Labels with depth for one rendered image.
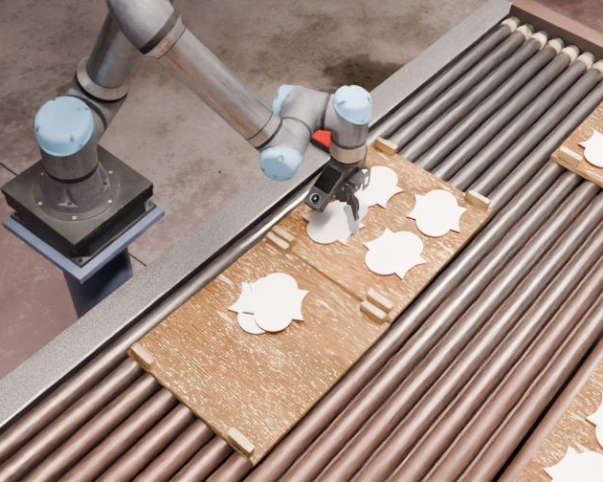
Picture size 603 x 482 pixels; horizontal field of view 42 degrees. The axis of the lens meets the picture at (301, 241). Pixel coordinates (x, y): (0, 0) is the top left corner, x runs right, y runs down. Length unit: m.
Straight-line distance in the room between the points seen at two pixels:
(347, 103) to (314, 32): 2.41
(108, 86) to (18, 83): 2.05
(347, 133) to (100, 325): 0.64
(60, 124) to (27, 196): 0.25
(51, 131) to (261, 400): 0.69
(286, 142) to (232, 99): 0.13
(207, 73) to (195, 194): 1.74
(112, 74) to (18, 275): 1.43
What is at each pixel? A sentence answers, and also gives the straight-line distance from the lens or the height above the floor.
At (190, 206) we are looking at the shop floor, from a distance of 3.09.
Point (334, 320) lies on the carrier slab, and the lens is 1.63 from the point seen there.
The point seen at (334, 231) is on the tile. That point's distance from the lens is 1.76.
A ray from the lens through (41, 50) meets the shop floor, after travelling 3.93.
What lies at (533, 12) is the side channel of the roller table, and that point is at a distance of 2.52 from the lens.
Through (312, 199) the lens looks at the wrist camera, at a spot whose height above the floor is 1.08.
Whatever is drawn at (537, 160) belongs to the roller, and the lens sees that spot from 2.07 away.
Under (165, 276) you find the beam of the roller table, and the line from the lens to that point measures 1.73.
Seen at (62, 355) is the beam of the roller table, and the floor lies 0.91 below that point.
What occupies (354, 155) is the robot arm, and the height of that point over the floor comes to 1.17.
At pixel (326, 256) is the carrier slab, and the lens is 1.73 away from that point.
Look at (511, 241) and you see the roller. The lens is 1.86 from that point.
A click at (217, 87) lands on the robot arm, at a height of 1.38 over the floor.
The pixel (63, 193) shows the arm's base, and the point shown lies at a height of 1.02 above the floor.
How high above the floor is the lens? 2.29
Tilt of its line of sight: 51 degrees down
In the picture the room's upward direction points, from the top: 3 degrees clockwise
